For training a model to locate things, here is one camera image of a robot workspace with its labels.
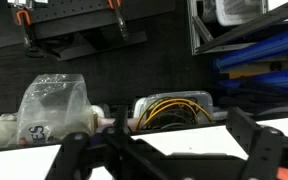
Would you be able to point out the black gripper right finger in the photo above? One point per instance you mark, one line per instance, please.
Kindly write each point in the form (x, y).
(264, 150)

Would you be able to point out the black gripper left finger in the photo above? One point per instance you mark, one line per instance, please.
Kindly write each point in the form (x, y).
(74, 150)

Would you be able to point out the pink soft item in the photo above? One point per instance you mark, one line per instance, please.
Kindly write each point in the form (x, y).
(105, 122)

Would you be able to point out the clear plastic bag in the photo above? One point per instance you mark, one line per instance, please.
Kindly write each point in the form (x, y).
(54, 106)

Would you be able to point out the clear plastic storage bin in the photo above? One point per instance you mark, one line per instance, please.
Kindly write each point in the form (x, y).
(177, 98)

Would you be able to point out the white plastic tub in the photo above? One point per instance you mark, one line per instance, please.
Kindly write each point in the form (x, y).
(237, 13)

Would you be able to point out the metal clamp with orange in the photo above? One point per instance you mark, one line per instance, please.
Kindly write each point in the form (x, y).
(22, 15)

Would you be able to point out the black pegboard base plate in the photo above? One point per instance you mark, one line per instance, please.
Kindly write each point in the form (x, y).
(84, 13)

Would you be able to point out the aluminium frame rack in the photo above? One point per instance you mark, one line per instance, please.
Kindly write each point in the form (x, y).
(200, 26)

